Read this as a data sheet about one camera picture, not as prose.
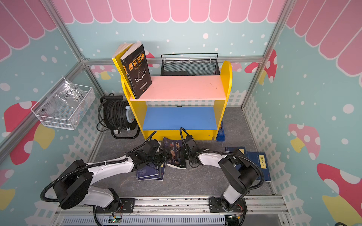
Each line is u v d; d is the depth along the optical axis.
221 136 0.95
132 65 0.59
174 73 0.92
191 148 0.71
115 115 0.87
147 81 0.72
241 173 0.45
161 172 0.85
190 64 0.92
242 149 0.92
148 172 0.82
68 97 0.73
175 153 0.90
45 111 0.65
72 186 0.43
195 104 1.24
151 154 0.69
